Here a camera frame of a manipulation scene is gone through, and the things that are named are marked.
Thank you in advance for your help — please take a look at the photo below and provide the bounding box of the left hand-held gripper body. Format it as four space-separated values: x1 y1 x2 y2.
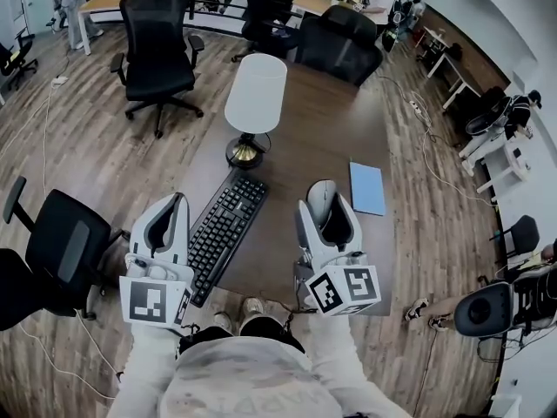
118 253 195 332

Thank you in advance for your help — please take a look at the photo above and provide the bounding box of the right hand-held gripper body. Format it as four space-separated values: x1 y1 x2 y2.
295 249 383 318

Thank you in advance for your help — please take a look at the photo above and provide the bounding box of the grey mouse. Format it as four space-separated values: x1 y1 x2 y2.
306 179 339 230

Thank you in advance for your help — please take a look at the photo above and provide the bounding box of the black keyboard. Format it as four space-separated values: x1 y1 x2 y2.
186 168 270 308

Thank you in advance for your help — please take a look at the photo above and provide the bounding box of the person's left forearm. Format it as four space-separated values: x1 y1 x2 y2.
106 320 184 418

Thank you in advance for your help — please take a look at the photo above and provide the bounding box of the person's right forearm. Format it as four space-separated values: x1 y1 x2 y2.
306 313 413 418

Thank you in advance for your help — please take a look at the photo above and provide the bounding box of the blue notebook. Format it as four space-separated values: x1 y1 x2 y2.
349 160 387 217

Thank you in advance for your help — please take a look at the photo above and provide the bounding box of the black office chair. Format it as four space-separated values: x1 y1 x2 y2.
230 0 301 63
0 175 131 333
110 0 205 139
294 4 385 89

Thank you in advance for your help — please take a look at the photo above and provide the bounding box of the person's left shoe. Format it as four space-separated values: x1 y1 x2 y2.
212 311 234 334

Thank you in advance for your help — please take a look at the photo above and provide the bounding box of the person's shoe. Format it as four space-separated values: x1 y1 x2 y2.
241 296 265 326
212 311 234 334

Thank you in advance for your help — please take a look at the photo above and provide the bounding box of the person's right shoe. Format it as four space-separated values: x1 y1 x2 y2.
241 296 265 326

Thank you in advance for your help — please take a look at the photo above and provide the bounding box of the dark wooden desk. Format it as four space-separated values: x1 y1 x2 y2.
186 57 393 317

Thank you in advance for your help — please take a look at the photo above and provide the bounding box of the person's torso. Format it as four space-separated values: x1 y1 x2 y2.
158 335 349 418

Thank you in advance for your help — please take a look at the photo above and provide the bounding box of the grey office chair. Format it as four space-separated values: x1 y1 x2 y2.
454 281 517 338

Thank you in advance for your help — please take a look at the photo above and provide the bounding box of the white shade table lamp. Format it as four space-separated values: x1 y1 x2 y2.
224 53 288 171

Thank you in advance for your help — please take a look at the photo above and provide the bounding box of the white side table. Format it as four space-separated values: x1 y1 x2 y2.
476 144 532 195

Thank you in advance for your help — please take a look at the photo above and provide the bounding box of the grey shell chair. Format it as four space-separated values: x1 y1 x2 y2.
465 98 511 137

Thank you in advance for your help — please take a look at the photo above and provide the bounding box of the small black chair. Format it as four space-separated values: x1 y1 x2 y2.
489 214 541 260

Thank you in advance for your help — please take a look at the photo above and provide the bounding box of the black chair yellow cushion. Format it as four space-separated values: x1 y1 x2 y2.
0 32 39 91

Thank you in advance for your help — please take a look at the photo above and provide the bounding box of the black metal railing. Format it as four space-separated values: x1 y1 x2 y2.
182 0 262 30

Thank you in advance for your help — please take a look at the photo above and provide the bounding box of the white floor cable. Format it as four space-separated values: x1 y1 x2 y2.
420 118 500 208
17 320 121 402

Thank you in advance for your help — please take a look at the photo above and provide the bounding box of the dark desk white frame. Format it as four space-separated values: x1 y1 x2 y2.
426 52 484 111

